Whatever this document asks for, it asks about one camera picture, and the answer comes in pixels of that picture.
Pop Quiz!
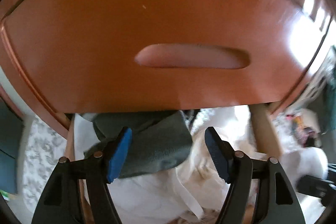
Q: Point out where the grey sock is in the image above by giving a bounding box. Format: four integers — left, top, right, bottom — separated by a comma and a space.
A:
84, 110, 193, 178

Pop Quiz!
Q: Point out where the white folded cloth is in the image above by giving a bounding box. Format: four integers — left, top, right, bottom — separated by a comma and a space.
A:
72, 105, 263, 224

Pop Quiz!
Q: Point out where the grey floral bed sheet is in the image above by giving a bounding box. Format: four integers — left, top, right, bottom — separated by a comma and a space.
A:
22, 115, 67, 213

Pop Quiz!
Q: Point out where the teal jacket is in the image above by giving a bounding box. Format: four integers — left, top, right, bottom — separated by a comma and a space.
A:
323, 46, 335, 131

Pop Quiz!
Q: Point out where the dark blue cabinet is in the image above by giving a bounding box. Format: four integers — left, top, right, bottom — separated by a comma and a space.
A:
0, 100, 23, 194

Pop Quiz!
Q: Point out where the orange wooden nightstand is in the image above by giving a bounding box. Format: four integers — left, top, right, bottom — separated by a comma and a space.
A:
0, 0, 336, 138

